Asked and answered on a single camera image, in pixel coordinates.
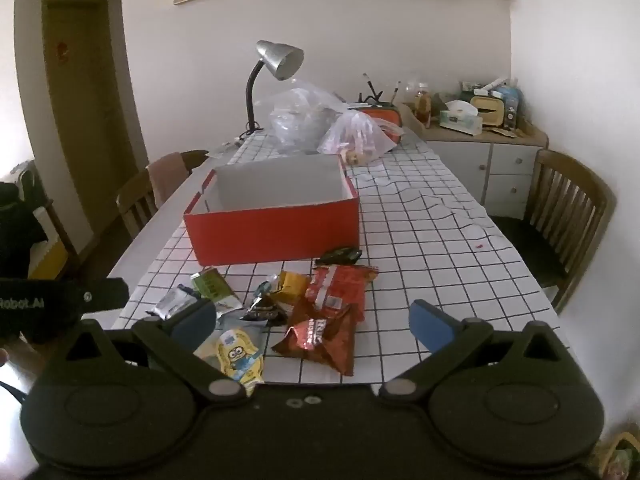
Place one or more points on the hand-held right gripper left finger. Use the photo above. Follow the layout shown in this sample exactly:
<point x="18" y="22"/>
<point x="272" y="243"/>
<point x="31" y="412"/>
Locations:
<point x="195" y="317"/>

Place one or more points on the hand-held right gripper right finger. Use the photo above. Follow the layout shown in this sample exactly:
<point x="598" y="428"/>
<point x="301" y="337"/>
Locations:
<point x="430" y="327"/>

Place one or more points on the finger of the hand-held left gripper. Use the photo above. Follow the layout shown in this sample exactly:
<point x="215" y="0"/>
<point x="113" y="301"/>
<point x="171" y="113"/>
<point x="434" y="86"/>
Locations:
<point x="107" y="294"/>

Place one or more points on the silver snack packet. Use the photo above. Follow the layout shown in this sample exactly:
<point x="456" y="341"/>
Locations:
<point x="172" y="302"/>

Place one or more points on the green snack packet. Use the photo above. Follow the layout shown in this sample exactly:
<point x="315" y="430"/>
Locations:
<point x="212" y="285"/>

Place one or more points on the light blue snack packet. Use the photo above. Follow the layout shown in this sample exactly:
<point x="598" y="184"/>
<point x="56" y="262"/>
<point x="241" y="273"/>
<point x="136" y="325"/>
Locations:
<point x="235" y="321"/>

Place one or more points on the yellow cartoon snack packet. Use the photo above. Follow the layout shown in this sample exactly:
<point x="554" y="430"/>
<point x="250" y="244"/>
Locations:
<point x="237" y="355"/>

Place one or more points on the dark brown candy packet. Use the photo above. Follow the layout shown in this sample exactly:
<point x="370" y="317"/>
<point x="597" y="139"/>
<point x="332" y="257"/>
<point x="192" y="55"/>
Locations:
<point x="262" y="310"/>

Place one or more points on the clear candy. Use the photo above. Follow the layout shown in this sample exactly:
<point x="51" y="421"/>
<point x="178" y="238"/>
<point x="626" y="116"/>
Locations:
<point x="265" y="287"/>

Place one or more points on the red snack packet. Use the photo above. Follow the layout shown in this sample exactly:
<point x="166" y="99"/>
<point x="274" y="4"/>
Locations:
<point x="340" y="285"/>

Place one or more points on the gold snack packet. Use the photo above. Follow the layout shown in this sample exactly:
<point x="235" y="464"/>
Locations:
<point x="292" y="285"/>

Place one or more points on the brown-red snack packet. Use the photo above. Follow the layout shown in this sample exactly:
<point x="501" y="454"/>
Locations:
<point x="320" y="340"/>

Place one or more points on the black snack packet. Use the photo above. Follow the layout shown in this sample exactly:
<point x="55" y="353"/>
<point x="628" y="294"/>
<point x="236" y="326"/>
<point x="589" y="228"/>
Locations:
<point x="342" y="255"/>

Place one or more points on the red cardboard box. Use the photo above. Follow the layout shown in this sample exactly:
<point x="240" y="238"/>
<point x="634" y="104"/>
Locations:
<point x="275" y="230"/>

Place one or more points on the yellow cabinet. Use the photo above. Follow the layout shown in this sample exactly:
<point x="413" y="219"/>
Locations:
<point x="50" y="262"/>

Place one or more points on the white checked tablecloth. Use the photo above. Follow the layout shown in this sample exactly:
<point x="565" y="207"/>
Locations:
<point x="425" y="260"/>

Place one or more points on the wooden chair with cloth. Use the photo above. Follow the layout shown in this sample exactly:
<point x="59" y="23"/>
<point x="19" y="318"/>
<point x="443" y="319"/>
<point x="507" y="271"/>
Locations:
<point x="132" y="200"/>

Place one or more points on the pink cloth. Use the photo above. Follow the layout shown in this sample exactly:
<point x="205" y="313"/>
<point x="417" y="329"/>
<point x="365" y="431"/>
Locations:
<point x="167" y="177"/>

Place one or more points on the white sideboard cabinet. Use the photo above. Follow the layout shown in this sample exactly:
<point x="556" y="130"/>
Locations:
<point x="465" y="170"/>

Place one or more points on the wooden door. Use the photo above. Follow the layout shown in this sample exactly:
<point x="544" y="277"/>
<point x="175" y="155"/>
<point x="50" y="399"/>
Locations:
<point x="85" y="110"/>

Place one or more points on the pink plastic bag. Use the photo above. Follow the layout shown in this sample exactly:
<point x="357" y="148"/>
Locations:
<point x="355" y="135"/>

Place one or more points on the white tissue box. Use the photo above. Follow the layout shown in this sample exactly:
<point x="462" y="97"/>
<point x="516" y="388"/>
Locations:
<point x="460" y="119"/>

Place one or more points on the orange storage box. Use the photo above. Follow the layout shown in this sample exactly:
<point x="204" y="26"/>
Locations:
<point x="387" y="115"/>

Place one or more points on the amber glass jar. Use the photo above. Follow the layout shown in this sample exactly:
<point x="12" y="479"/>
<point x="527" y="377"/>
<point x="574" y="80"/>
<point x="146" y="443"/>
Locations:
<point x="423" y="105"/>

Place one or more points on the clear plastic bag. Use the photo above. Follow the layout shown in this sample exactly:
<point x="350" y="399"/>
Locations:
<point x="300" y="120"/>

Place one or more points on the yellow box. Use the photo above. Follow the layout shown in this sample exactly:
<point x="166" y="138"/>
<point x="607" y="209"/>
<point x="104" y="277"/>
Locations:
<point x="487" y="109"/>

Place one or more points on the patterned basket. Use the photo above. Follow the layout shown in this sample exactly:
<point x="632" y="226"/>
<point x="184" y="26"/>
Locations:
<point x="620" y="457"/>

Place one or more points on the silver desk lamp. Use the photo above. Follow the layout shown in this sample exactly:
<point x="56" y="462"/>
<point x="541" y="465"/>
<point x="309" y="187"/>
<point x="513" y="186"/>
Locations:
<point x="280" y="57"/>

